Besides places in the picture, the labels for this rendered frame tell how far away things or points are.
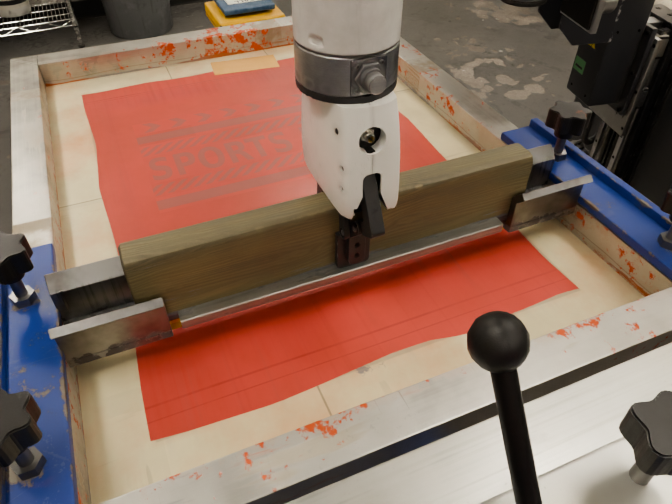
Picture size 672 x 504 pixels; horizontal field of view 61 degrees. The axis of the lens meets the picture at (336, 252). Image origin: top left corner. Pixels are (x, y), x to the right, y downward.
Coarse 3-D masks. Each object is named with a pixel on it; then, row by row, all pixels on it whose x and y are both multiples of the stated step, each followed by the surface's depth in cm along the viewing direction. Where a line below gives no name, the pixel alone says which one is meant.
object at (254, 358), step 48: (96, 96) 84; (144, 96) 84; (192, 96) 84; (96, 144) 75; (144, 192) 67; (288, 192) 67; (336, 288) 55; (192, 336) 51; (240, 336) 51; (288, 336) 51; (336, 336) 51; (144, 384) 47; (192, 384) 47; (240, 384) 47; (288, 384) 47
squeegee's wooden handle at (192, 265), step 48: (432, 192) 51; (480, 192) 54; (144, 240) 45; (192, 240) 45; (240, 240) 46; (288, 240) 48; (384, 240) 53; (144, 288) 45; (192, 288) 47; (240, 288) 49
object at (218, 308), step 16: (480, 224) 56; (496, 224) 56; (416, 240) 55; (432, 240) 55; (448, 240) 55; (464, 240) 55; (384, 256) 53; (400, 256) 53; (416, 256) 54; (320, 272) 51; (336, 272) 51; (352, 272) 52; (256, 288) 50; (272, 288) 50; (288, 288) 50; (304, 288) 51; (208, 304) 48; (224, 304) 48; (240, 304) 49; (256, 304) 49; (192, 320) 47; (208, 320) 48
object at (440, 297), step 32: (288, 64) 92; (256, 96) 84; (416, 128) 78; (416, 160) 72; (448, 256) 59; (480, 256) 59; (512, 256) 59; (352, 288) 55; (384, 288) 55; (416, 288) 55; (448, 288) 55; (480, 288) 55; (512, 288) 55; (544, 288) 55; (576, 288) 55; (384, 320) 52; (416, 320) 52; (448, 320) 52
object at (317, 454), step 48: (96, 48) 89; (144, 48) 89; (192, 48) 92; (240, 48) 95; (432, 96) 81; (48, 144) 71; (480, 144) 73; (48, 192) 61; (48, 240) 55; (576, 336) 46; (624, 336) 46; (432, 384) 43; (480, 384) 43; (528, 384) 43; (288, 432) 40; (336, 432) 40; (384, 432) 40; (432, 432) 41; (192, 480) 38; (240, 480) 38; (288, 480) 38; (336, 480) 40
